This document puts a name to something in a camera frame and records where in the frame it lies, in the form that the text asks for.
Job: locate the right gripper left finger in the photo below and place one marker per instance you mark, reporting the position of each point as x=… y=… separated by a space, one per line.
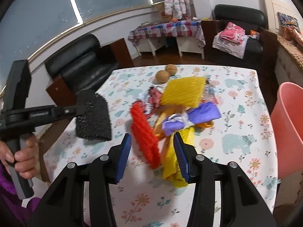
x=63 y=202

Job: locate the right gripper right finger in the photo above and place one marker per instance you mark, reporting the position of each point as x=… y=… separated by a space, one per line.
x=241 y=202

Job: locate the black foam net sleeve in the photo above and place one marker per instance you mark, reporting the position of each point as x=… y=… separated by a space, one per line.
x=95 y=123

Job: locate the yellow plastic bag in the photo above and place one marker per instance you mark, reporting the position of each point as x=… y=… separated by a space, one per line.
x=171 y=170

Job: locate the red foam net sleeve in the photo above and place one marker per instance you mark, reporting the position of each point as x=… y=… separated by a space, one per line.
x=145 y=138

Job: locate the purple plastic wrapper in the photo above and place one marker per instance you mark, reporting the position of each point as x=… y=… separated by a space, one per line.
x=204 y=113

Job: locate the yellow foam net sleeve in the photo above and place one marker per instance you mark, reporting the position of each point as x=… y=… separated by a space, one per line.
x=185 y=91

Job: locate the clear printed snack bag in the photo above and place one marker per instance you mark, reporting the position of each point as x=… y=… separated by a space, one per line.
x=150 y=101

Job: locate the purple sleeve forearm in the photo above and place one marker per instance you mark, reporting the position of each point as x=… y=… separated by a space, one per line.
x=12 y=211

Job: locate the pink plastic trash bucket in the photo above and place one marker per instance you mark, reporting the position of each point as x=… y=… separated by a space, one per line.
x=286 y=120

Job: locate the person's left hand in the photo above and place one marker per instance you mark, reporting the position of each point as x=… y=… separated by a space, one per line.
x=26 y=159

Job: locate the floral bear tablecloth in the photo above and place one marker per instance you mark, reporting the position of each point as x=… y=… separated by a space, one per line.
x=146 y=197

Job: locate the black leather armchair near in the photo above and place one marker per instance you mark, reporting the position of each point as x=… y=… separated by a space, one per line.
x=84 y=64

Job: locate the black leather armchair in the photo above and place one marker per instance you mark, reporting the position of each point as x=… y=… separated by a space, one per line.
x=258 y=53
x=84 y=64

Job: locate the walnut nearer table edge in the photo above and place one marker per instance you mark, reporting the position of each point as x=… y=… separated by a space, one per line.
x=162 y=76

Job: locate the black leather armchair far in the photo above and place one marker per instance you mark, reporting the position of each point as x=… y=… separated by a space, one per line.
x=258 y=53

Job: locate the light floral folded sheet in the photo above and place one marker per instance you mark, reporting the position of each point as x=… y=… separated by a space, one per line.
x=237 y=50

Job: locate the walnut farther one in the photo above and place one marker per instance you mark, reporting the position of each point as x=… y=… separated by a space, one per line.
x=171 y=69

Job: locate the orange box on armchair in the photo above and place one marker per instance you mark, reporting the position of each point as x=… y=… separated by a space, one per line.
x=254 y=34

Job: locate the white side table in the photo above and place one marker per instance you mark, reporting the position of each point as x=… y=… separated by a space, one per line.
x=177 y=44

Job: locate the pink folded blanket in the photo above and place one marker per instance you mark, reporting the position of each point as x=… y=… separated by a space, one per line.
x=232 y=33

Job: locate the wicker basket on table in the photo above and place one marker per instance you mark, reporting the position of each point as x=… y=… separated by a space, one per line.
x=165 y=18

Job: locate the red dotted quilt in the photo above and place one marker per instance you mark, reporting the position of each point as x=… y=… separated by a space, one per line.
x=298 y=37

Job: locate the plaid checkered tablecloth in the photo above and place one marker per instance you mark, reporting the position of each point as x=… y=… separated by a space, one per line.
x=178 y=29

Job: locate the colourful cartoon pillow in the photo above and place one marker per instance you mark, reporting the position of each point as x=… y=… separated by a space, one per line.
x=289 y=25

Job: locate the hanging floral puffer jacket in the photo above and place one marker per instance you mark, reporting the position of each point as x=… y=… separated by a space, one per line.
x=179 y=9

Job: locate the white bed frame headboard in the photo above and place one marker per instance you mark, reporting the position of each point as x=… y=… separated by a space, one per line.
x=286 y=70

